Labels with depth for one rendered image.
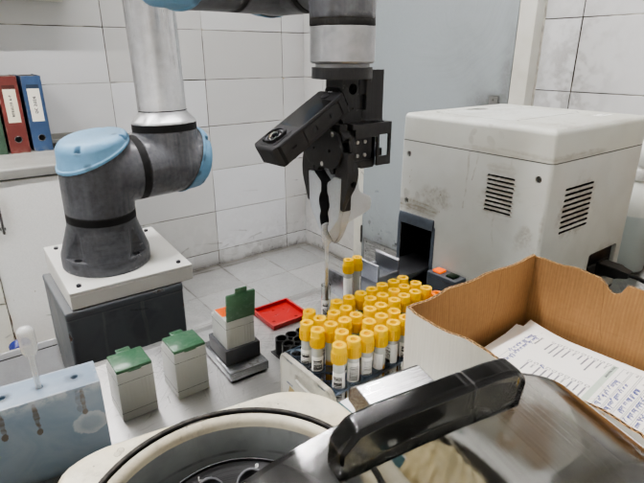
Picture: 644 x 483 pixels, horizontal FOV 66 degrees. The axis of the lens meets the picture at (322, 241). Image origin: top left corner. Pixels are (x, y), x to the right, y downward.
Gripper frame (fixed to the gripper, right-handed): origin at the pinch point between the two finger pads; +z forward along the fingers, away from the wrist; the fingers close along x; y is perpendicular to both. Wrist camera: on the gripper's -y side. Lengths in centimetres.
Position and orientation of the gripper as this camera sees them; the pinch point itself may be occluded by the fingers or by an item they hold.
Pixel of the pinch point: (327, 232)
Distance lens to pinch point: 63.9
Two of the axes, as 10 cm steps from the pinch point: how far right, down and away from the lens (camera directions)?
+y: 8.0, -2.1, 5.7
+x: -6.1, -2.8, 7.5
